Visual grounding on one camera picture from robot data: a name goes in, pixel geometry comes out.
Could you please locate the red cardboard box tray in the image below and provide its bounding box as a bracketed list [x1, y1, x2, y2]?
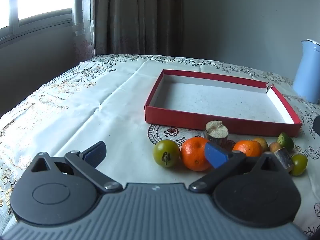
[144, 69, 303, 138]

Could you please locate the light blue electric kettle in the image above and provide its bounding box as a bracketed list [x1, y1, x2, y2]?
[292, 39, 320, 104]

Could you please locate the large orange mandarin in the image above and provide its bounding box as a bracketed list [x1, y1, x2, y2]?
[180, 137, 213, 172]

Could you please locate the small brown fruit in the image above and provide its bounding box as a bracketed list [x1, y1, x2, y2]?
[252, 137, 268, 152]
[268, 142, 283, 153]

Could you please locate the sheer lace curtain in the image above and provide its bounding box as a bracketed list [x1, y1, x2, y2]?
[81, 0, 97, 58]

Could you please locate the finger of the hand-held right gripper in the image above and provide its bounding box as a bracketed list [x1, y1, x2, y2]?
[313, 116, 320, 138]

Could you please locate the green persimmon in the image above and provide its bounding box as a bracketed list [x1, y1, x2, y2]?
[153, 140, 180, 167]

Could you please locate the brown patterned curtain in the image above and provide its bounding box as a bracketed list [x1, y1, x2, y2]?
[92, 0, 184, 57]

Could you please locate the small orange mandarin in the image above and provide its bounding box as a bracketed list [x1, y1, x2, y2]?
[232, 140, 263, 157]

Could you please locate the floral lace table mat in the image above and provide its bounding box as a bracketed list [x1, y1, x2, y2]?
[147, 94, 320, 240]

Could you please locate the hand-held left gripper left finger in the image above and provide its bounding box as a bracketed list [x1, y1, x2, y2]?
[30, 141, 123, 194]

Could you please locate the green lime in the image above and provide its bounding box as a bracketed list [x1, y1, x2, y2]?
[290, 154, 308, 176]

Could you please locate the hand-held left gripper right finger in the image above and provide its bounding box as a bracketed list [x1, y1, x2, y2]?
[189, 142, 288, 194]

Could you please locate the white embroidered tablecloth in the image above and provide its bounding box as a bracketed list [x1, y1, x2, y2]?
[0, 54, 320, 240]

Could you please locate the dark sugarcane piece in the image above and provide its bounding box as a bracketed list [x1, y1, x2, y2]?
[273, 147, 295, 173]

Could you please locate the green sugarcane piece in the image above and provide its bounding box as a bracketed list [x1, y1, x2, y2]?
[276, 132, 295, 150]

